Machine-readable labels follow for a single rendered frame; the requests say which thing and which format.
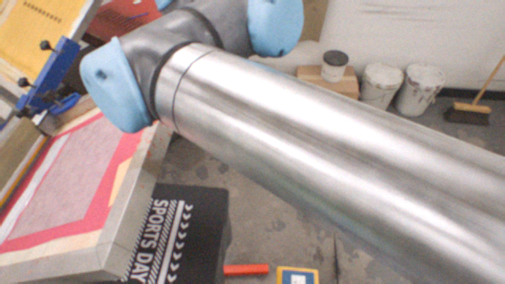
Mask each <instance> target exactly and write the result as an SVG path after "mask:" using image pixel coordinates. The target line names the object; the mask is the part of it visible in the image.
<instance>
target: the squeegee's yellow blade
mask: <svg viewBox="0 0 505 284"><path fill-rule="evenodd" d="M48 137H49V136H44V138H43V141H42V142H41V144H40V145H39V146H38V147H37V149H36V150H35V151H34V153H33V154H32V156H31V158H30V159H29V160H28V161H27V163H26V166H25V167H24V169H23V170H22V171H21V172H20V173H19V175H18V176H17V178H16V180H15V181H14V183H13V184H12V185H11V186H10V187H9V189H8V191H7V193H6V194H5V196H4V197H3V198H2V200H1V202H0V207H1V206H2V205H3V204H4V203H5V202H6V200H7V197H8V195H9V194H10V193H11V191H12V190H13V188H14V186H16V184H17V183H18V181H19V180H20V179H21V177H22V176H23V174H24V172H25V171H26V169H27V168H28V166H29V165H30V163H31V162H32V160H33V159H34V158H35V156H36V154H37V153H38V151H39V150H40V149H41V148H42V146H43V144H44V142H45V141H46V139H47V138H48Z"/></svg>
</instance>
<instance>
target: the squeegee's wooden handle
mask: <svg viewBox="0 0 505 284"><path fill-rule="evenodd" d="M42 134H43V135H44V134H45V133H43V132H42V131H40V130H39V129H37V128H36V126H35V122H33V121H32V120H30V119H29V118H27V117H22V118H21V119H20V120H19V121H18V123H17V124H16V125H15V126H14V127H13V128H12V130H11V131H10V132H9V134H8V135H7V137H6V138H5V139H4V140H3V142H1V144H0V192H1V191H2V189H3V188H4V187H5V186H6V184H7V182H8V180H9V179H10V177H11V176H12V174H13V173H14V171H15V170H16V169H17V168H18V167H19V165H20V164H21V162H22V161H23V159H24V158H25V156H26V155H27V153H28V151H30V149H31V148H32V146H33V144H34V143H35V142H36V141H37V139H38V138H39V136H40V135H42Z"/></svg>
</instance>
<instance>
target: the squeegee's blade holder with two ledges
mask: <svg viewBox="0 0 505 284"><path fill-rule="evenodd" d="M43 138H44V135H43V134H42V135H40V136H39V138H38V139H37V141H36V142H35V143H34V144H33V146H32V148H31V149H30V151H28V153H27V155H26V156H25V158H24V159H23V161H22V162H21V164H20V165H19V167H18V168H17V169H16V170H15V171H14V173H13V174H12V176H11V177H10V179H9V180H8V182H7V184H6V186H5V187H4V188H3V189H2V191H1V192H0V202H1V200H2V198H3V197H4V196H5V194H6V193H7V191H8V189H9V187H10V186H11V185H12V184H13V183H14V181H15V180H16V178H17V176H18V175H19V173H20V172H21V171H22V170H23V169H24V167H25V166H26V163H27V161H28V160H29V159H30V158H31V156H32V154H33V153H34V151H35V150H36V149H37V147H38V146H39V145H40V144H41V142H42V141H43Z"/></svg>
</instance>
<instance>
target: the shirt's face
mask: <svg viewBox="0 0 505 284"><path fill-rule="evenodd" d="M226 195H227V190H226V189H217V188H206V187H197V186H187V185H169V184H160V183H155V187H154V189H153V192H152V194H151V198H153V199H163V200H180V201H189V202H194V204H193V209H192V213H191V216H190V220H189V225H188V233H187V235H186V239H185V245H184V248H183V252H182V254H181V261H180V264H179V268H178V273H177V277H176V283H175V284H212V283H213V278H214V268H215V259H216V255H217V250H218V245H219V237H220V232H221V227H222V222H223V214H224V209H225V203H226ZM82 284H148V283H141V282H126V281H118V280H106V281H100V282H89V283H82Z"/></svg>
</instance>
